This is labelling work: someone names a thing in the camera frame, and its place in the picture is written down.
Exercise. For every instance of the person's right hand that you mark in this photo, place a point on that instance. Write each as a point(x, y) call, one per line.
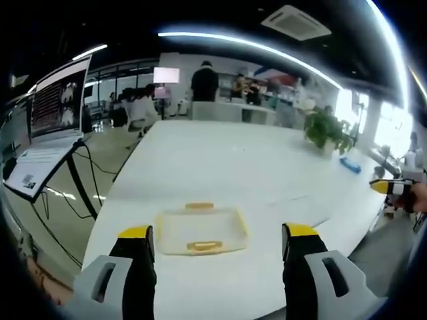
point(418, 196)

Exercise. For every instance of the white monitor screen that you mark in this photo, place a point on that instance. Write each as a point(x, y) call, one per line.
point(166, 75)

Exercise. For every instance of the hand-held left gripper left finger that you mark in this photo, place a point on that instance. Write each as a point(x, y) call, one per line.
point(133, 266)

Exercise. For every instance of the white counter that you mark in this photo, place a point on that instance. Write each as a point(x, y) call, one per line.
point(233, 111)

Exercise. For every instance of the open laptop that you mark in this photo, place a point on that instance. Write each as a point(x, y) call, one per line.
point(50, 123)

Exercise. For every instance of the long ceiling light strip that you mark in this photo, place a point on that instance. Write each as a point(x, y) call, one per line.
point(267, 53)

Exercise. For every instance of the white tray with yellow rim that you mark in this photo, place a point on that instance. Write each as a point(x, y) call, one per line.
point(200, 230)

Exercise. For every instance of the ceiling air conditioner vent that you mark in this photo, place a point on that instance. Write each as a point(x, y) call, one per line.
point(296, 22)

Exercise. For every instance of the short ceiling light strip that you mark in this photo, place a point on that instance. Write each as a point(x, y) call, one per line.
point(89, 51)

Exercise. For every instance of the black laptop stand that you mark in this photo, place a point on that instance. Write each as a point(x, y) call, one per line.
point(71, 180)

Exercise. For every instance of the potted green plant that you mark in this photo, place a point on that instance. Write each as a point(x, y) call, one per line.
point(328, 128)

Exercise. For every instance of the blue object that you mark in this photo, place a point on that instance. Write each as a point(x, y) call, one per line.
point(350, 164)

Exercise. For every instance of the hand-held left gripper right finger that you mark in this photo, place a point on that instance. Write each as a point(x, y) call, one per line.
point(307, 266)

